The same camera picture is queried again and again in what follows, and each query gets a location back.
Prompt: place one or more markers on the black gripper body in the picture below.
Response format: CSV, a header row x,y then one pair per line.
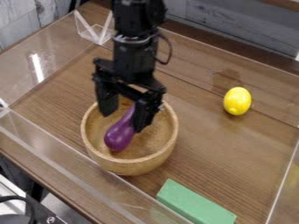
x,y
131,69

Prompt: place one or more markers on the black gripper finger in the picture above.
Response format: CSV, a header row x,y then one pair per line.
x,y
107,97
146,110

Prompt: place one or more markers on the purple toy eggplant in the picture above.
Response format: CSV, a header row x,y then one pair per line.
x,y
120,132

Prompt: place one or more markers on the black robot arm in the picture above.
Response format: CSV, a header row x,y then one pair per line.
x,y
138,18

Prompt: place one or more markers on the brown wooden bowl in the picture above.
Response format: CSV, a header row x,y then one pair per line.
x,y
151,146

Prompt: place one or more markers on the yellow toy lemon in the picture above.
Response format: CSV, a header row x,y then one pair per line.
x,y
236,101

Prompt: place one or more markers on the green foam block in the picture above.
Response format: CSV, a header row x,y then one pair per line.
x,y
192,206

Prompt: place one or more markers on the clear acrylic corner bracket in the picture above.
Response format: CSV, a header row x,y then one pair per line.
x,y
99,34

